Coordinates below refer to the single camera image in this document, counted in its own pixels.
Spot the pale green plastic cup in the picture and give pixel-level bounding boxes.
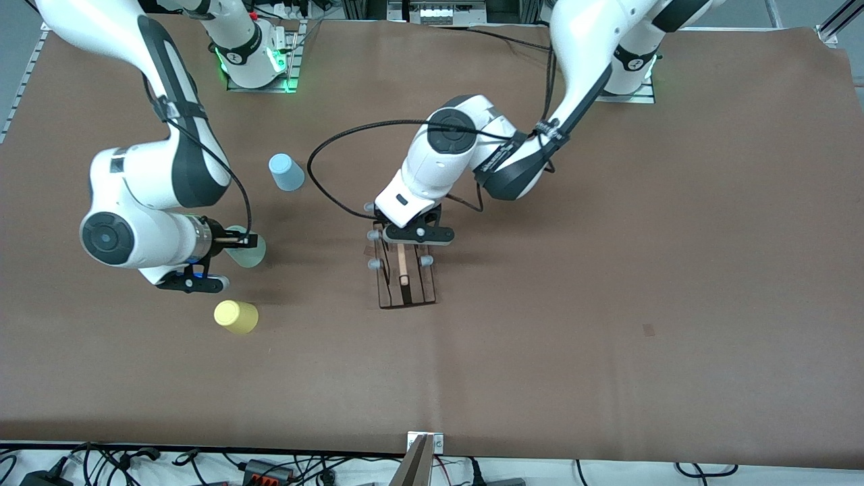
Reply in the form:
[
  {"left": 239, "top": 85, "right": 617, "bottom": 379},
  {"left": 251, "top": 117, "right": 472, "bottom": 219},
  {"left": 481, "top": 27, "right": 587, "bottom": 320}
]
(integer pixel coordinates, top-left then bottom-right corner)
[{"left": 225, "top": 225, "right": 267, "bottom": 269}]

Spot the black wire cup holder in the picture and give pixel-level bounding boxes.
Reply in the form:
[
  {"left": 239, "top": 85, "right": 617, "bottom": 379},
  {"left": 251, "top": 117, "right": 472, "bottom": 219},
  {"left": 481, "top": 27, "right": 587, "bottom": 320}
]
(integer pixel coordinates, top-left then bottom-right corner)
[{"left": 364, "top": 201, "right": 439, "bottom": 310}]

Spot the yellow plastic cup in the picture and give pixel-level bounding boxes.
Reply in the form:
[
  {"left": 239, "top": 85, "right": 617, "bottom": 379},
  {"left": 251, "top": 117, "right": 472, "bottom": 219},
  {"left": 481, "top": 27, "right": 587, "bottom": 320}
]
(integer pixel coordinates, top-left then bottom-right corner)
[{"left": 213, "top": 300, "right": 259, "bottom": 335}]

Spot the light blue plastic cup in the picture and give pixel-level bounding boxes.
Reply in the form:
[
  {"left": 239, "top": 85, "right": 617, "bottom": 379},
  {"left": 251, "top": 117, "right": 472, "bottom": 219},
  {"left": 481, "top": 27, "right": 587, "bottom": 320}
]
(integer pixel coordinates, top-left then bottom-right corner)
[{"left": 269, "top": 153, "right": 306, "bottom": 192}]

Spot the brown table cover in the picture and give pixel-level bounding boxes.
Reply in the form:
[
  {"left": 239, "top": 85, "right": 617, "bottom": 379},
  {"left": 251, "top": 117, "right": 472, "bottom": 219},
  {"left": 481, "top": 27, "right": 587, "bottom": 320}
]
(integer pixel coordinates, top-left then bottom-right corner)
[{"left": 0, "top": 13, "right": 864, "bottom": 468}]

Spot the grey electronics box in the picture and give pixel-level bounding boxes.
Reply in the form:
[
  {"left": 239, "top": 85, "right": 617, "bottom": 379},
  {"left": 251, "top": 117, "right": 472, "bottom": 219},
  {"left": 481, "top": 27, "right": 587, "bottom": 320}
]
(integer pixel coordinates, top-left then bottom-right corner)
[{"left": 405, "top": 0, "right": 488, "bottom": 25}]

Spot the grey orange connector block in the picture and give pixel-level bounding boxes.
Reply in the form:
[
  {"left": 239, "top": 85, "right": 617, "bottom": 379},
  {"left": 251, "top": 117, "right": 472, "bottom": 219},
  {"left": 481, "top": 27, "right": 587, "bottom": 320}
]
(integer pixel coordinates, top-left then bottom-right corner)
[{"left": 242, "top": 458, "right": 296, "bottom": 485}]

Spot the black power adapter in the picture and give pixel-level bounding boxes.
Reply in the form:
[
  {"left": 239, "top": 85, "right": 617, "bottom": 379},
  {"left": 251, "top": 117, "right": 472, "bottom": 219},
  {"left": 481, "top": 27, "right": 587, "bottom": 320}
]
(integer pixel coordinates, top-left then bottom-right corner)
[{"left": 19, "top": 469, "right": 74, "bottom": 486}]

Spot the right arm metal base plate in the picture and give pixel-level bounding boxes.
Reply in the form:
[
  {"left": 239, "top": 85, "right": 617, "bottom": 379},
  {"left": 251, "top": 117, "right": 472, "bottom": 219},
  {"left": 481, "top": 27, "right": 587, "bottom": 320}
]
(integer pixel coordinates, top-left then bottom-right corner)
[{"left": 226, "top": 19, "right": 302, "bottom": 93}]

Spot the black base cable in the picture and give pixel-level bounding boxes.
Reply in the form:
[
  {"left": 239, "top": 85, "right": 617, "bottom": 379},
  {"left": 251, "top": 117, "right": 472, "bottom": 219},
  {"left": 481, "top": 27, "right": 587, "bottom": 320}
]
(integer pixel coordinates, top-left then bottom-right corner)
[
  {"left": 432, "top": 26, "right": 553, "bottom": 53},
  {"left": 466, "top": 24, "right": 553, "bottom": 49}
]

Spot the black cable connector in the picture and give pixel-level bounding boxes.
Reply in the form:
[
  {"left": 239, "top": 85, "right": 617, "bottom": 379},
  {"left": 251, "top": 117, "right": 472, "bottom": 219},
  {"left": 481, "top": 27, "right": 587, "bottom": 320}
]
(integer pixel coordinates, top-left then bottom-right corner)
[{"left": 118, "top": 445, "right": 163, "bottom": 466}]

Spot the silver mounting bracket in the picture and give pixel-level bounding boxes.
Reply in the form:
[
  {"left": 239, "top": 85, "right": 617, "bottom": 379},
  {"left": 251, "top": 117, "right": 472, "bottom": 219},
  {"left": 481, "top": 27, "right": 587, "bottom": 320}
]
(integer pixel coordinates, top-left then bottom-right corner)
[{"left": 407, "top": 431, "right": 445, "bottom": 454}]

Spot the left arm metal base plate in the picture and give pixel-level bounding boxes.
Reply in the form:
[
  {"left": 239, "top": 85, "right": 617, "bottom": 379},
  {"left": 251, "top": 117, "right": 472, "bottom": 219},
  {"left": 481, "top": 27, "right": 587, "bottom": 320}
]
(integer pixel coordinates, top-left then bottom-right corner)
[{"left": 597, "top": 67, "right": 657, "bottom": 104}]

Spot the perforated aluminium frame rail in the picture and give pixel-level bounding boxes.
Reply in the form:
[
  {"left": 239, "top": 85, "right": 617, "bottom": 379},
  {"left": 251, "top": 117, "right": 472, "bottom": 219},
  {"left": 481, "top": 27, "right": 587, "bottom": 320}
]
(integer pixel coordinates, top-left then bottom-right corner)
[{"left": 0, "top": 24, "right": 51, "bottom": 144}]

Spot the grey camera support pole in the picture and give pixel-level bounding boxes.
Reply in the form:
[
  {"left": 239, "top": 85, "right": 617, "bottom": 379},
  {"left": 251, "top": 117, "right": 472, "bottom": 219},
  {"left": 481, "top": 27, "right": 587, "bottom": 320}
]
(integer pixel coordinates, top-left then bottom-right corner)
[{"left": 388, "top": 434, "right": 436, "bottom": 486}]

